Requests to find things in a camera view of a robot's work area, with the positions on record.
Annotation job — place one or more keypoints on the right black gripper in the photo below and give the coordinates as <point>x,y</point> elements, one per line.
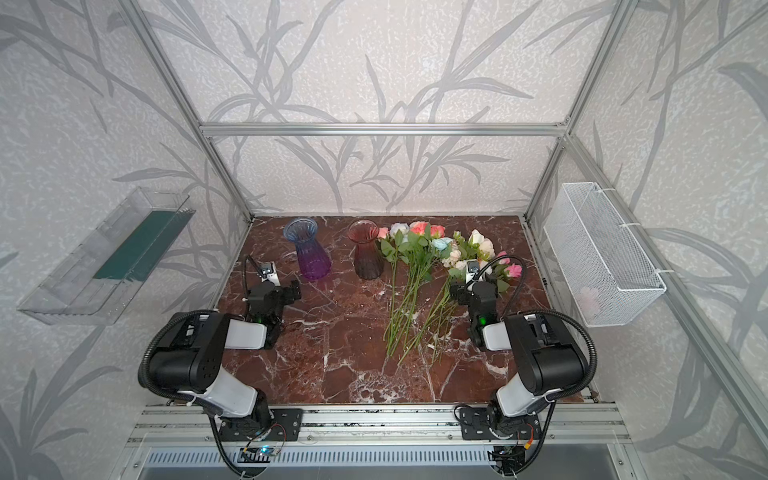
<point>480,293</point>

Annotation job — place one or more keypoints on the clear plastic wall tray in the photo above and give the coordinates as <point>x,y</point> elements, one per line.
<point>95,283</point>

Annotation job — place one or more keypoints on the red smoky glass vase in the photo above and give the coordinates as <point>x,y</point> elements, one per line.
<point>367,258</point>

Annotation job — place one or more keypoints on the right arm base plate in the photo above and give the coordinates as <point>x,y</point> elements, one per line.
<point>488,423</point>

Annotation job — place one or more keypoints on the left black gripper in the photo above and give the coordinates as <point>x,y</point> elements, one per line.
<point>282,291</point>

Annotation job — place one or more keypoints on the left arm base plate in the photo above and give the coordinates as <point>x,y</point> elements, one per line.
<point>281,424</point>

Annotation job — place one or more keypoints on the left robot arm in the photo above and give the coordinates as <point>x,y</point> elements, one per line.
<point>184,362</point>

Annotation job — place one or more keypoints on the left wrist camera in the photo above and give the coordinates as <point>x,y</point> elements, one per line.
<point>267,271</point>

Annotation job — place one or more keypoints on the flower bunch on table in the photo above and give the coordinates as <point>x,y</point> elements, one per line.
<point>414,250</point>

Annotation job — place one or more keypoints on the aluminium frame rail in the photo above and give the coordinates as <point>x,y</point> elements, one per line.
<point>219,129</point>

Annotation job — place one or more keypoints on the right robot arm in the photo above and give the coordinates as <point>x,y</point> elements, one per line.
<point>554,355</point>

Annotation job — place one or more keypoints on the white wire mesh basket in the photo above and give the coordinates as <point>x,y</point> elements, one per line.
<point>609,275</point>

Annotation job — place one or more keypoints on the blue purple glass vase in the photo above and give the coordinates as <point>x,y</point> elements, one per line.
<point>314,262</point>

